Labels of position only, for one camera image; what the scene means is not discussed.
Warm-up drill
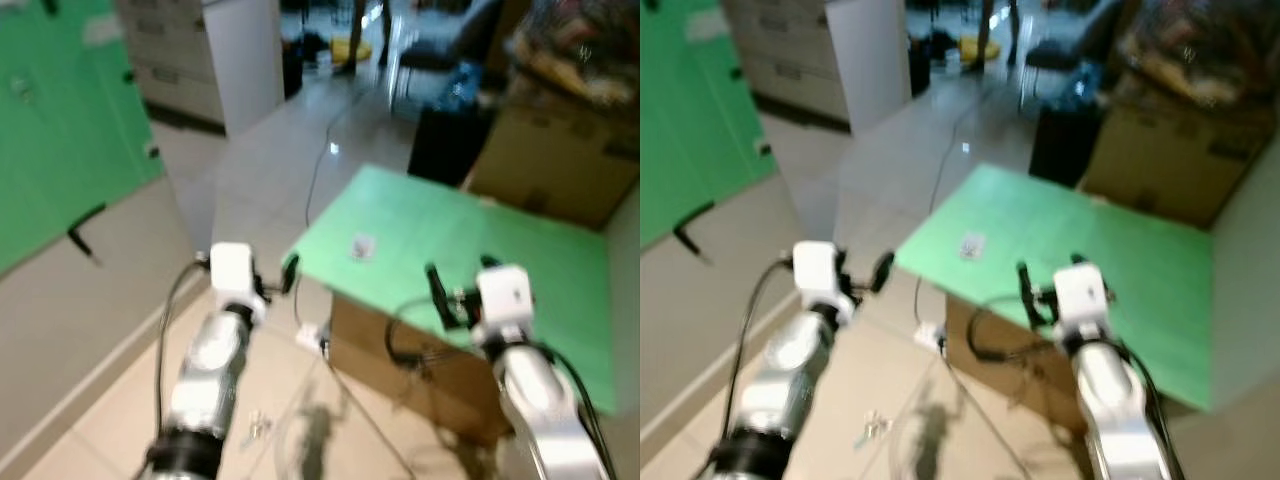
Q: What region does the black bag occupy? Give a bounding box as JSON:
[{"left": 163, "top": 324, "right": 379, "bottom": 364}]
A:
[
  {"left": 908, "top": 30, "right": 951, "bottom": 96},
  {"left": 283, "top": 30, "right": 331, "bottom": 98}
]

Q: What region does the green board with hooks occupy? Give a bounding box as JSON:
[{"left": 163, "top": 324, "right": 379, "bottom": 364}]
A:
[
  {"left": 0, "top": 0, "right": 166, "bottom": 279},
  {"left": 640, "top": 0, "right": 779, "bottom": 251}
]

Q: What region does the thin dark floor cable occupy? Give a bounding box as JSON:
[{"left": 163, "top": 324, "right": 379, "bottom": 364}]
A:
[
  {"left": 303, "top": 95, "right": 351, "bottom": 229},
  {"left": 928, "top": 95, "right": 971, "bottom": 216}
]

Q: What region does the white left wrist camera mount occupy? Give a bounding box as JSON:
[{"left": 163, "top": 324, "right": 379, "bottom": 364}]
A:
[
  {"left": 792, "top": 240, "right": 856, "bottom": 326},
  {"left": 208, "top": 242, "right": 269, "bottom": 323}
]

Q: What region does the dark office chair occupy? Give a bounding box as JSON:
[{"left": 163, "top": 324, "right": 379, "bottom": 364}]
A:
[
  {"left": 390, "top": 0, "right": 506, "bottom": 113},
  {"left": 1020, "top": 0, "right": 1126, "bottom": 111}
]

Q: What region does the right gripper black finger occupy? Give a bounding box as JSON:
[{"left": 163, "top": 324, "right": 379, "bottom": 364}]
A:
[
  {"left": 1015, "top": 259, "right": 1042, "bottom": 327},
  {"left": 425, "top": 262, "right": 452, "bottom": 328}
]

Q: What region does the black bin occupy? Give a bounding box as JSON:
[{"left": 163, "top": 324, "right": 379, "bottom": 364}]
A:
[
  {"left": 407, "top": 103, "right": 493, "bottom": 189},
  {"left": 1028, "top": 103, "right": 1101, "bottom": 189}
]

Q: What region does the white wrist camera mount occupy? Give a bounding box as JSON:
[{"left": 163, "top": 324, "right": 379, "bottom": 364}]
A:
[
  {"left": 1053, "top": 262, "right": 1111, "bottom": 346},
  {"left": 208, "top": 242, "right": 269, "bottom": 323},
  {"left": 475, "top": 263, "right": 532, "bottom": 347},
  {"left": 792, "top": 240, "right": 856, "bottom": 326}
]

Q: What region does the grey drawer cabinet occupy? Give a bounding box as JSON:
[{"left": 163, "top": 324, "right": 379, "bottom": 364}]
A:
[
  {"left": 113, "top": 0, "right": 286, "bottom": 138},
  {"left": 720, "top": 0, "right": 909, "bottom": 134}
]

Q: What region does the plain green board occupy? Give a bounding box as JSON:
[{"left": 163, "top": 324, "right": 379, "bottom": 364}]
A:
[
  {"left": 895, "top": 163, "right": 1216, "bottom": 413},
  {"left": 285, "top": 163, "right": 619, "bottom": 419}
]

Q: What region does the blue plastic item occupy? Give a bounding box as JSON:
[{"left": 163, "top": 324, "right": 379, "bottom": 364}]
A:
[
  {"left": 445, "top": 62, "right": 488, "bottom": 109},
  {"left": 1065, "top": 62, "right": 1106, "bottom": 109}
]

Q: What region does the small brown cardboard box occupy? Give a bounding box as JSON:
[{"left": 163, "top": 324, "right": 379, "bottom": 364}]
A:
[
  {"left": 325, "top": 293, "right": 516, "bottom": 446},
  {"left": 940, "top": 295, "right": 1091, "bottom": 436}
]

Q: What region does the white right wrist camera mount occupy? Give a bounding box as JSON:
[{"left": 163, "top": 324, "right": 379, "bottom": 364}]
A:
[
  {"left": 1053, "top": 262, "right": 1111, "bottom": 346},
  {"left": 475, "top": 263, "right": 532, "bottom": 347}
]

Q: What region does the clear bag of goods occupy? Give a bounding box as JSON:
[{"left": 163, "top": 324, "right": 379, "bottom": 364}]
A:
[
  {"left": 1115, "top": 0, "right": 1280, "bottom": 106},
  {"left": 505, "top": 0, "right": 641, "bottom": 106}
]

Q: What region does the large brown cardboard box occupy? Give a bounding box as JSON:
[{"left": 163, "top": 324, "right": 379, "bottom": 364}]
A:
[
  {"left": 463, "top": 85, "right": 641, "bottom": 233},
  {"left": 1078, "top": 85, "right": 1280, "bottom": 229}
]

